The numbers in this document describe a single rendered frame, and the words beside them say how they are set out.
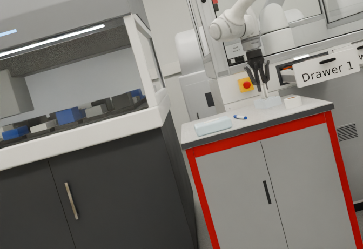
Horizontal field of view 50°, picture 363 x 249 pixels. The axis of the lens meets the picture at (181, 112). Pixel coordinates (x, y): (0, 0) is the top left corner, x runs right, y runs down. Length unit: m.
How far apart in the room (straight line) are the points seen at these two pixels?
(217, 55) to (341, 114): 0.76
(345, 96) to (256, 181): 0.89
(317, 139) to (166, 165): 0.77
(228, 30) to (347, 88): 0.86
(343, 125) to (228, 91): 0.66
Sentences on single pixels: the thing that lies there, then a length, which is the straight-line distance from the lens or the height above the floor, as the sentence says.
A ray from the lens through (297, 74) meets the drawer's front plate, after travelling 1.86.
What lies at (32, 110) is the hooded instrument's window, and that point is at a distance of 2.04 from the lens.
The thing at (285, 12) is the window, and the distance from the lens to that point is 2.23.
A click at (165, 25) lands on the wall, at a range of 5.41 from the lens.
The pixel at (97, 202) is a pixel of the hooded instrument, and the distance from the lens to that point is 2.10.
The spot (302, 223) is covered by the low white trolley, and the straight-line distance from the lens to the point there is 1.72.
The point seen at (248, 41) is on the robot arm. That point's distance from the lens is 1.86.
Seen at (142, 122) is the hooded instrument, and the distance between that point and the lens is 1.90.
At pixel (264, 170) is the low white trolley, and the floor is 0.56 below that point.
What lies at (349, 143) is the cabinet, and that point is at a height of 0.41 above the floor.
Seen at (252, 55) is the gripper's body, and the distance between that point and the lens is 1.87.
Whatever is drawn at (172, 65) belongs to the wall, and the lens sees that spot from 5.32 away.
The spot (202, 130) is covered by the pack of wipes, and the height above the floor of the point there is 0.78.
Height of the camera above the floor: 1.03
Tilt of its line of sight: 6 degrees down
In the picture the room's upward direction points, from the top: 16 degrees counter-clockwise
